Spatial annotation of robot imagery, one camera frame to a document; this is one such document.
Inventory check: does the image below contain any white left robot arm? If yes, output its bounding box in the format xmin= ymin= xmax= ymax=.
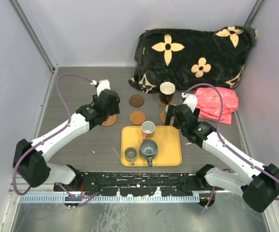
xmin=13 ymin=89 xmax=120 ymax=191

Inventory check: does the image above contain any yellow tray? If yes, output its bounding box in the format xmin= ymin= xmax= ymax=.
xmin=120 ymin=126 xmax=182 ymax=168

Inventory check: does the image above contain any rattan coaster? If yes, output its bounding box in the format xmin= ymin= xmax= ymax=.
xmin=102 ymin=115 xmax=117 ymax=126
xmin=160 ymin=110 xmax=166 ymax=125

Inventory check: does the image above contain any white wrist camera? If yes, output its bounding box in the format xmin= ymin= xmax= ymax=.
xmin=181 ymin=92 xmax=198 ymax=112
xmin=90 ymin=79 xmax=111 ymax=96

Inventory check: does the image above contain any orange wood coaster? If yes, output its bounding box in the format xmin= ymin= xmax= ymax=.
xmin=130 ymin=111 xmax=146 ymax=125

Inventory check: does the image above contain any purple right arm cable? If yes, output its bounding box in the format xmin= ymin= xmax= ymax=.
xmin=181 ymin=83 xmax=279 ymax=210

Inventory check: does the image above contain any light wood coaster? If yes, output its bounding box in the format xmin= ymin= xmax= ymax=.
xmin=159 ymin=99 xmax=175 ymax=107

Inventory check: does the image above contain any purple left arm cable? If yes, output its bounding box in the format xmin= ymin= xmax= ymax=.
xmin=12 ymin=73 xmax=103 ymax=210

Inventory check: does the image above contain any dark wood coaster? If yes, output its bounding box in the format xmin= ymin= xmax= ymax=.
xmin=129 ymin=94 xmax=145 ymax=108

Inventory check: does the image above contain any pink white mug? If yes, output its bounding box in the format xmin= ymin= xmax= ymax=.
xmin=141 ymin=121 xmax=156 ymax=141

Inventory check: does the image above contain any pink plastic bag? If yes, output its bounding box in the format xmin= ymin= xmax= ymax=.
xmin=194 ymin=87 xmax=239 ymax=125

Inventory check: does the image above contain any small grey-green mug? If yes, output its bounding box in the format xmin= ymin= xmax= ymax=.
xmin=124 ymin=147 xmax=138 ymax=166

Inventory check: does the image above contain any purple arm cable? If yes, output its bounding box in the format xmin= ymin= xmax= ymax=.
xmin=181 ymin=83 xmax=279 ymax=210
xmin=12 ymin=73 xmax=103 ymax=210

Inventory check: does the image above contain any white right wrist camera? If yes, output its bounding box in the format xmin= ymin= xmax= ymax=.
xmin=181 ymin=92 xmax=198 ymax=112

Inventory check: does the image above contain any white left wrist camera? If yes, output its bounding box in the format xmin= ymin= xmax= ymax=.
xmin=90 ymin=79 xmax=111 ymax=96

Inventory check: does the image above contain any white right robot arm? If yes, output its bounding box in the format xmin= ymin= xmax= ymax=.
xmin=165 ymin=104 xmax=279 ymax=213

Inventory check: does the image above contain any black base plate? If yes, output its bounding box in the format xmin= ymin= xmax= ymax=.
xmin=53 ymin=171 xmax=225 ymax=197

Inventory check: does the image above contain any large blue-grey mug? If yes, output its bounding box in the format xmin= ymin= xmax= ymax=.
xmin=139 ymin=139 xmax=159 ymax=167

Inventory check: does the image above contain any black floral pillow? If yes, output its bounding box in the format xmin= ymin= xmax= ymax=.
xmin=128 ymin=26 xmax=257 ymax=94

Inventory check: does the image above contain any black cream mug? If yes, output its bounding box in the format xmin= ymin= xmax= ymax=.
xmin=159 ymin=82 xmax=176 ymax=103

